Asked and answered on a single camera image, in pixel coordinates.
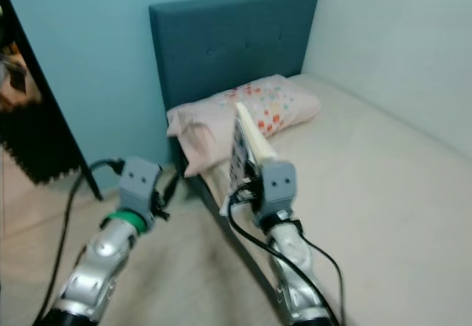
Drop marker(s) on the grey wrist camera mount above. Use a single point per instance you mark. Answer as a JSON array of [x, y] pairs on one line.
[[140, 182], [276, 189]]

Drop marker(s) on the pink pillow with orange spots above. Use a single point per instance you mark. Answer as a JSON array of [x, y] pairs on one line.
[[206, 127]]

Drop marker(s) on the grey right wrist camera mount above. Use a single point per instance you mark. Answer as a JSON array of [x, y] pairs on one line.
[[276, 189]]

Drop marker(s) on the blue padded bed headboard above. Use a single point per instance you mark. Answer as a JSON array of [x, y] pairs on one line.
[[228, 46]]

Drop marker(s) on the white book blue lettering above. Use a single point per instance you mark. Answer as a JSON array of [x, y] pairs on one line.
[[243, 149]]

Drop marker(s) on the black door frame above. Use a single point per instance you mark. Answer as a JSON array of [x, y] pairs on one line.
[[55, 97]]

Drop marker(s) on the dark blue bed frame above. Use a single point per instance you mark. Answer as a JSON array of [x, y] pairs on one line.
[[228, 230]]

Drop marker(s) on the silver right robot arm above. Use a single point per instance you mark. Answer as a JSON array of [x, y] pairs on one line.
[[295, 282]]

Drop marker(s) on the beige sheeted mattress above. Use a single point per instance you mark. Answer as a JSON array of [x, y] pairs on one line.
[[391, 193]]

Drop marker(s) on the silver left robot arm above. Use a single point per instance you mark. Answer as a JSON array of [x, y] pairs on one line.
[[99, 263]]

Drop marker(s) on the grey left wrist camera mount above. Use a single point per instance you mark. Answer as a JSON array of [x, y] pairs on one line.
[[140, 182]]

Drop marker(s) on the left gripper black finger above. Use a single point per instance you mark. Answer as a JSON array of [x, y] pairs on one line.
[[171, 186]]

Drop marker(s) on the black foam puzzle mat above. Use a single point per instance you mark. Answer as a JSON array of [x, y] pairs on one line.
[[37, 145]]

